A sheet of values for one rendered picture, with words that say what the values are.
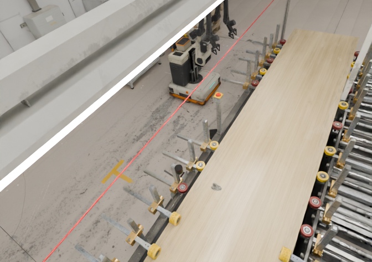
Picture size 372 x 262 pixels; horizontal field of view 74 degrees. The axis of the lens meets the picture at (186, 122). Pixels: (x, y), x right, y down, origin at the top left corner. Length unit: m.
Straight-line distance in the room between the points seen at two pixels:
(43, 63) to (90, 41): 0.11
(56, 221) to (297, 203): 2.62
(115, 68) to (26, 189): 3.43
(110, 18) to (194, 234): 1.56
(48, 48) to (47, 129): 0.15
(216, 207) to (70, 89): 1.56
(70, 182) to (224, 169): 2.23
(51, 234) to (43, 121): 2.90
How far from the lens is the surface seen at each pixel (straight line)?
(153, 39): 0.69
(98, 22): 0.58
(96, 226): 3.17
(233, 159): 2.15
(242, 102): 2.95
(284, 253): 1.79
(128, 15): 0.64
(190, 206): 1.95
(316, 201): 2.06
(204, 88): 3.85
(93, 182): 3.49
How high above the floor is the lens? 2.66
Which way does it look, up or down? 45 degrees down
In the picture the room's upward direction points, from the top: 10 degrees counter-clockwise
